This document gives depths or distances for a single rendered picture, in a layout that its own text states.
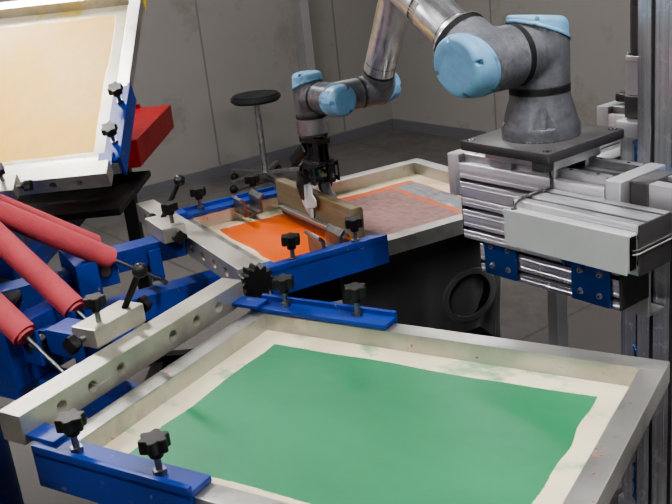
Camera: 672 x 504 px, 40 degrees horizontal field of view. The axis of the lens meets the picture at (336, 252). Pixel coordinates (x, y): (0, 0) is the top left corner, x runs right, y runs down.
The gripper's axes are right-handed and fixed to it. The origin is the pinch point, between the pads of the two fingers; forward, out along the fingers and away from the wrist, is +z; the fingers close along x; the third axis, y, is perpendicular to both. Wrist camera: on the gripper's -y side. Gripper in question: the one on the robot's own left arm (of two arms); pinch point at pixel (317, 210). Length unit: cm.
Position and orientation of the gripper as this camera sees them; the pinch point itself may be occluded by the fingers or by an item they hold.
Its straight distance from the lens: 237.0
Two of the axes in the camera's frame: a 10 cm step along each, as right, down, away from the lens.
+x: 8.7, -2.5, 4.3
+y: 4.9, 2.5, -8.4
